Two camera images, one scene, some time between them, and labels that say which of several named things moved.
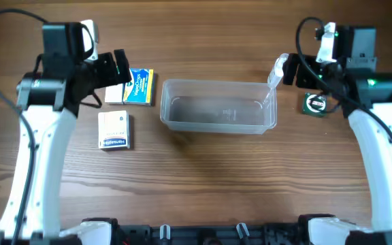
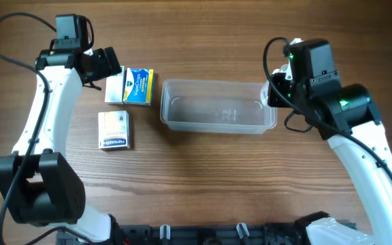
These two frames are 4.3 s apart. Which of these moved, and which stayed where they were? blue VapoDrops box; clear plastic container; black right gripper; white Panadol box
Moved: black right gripper
Stayed: white Panadol box; blue VapoDrops box; clear plastic container
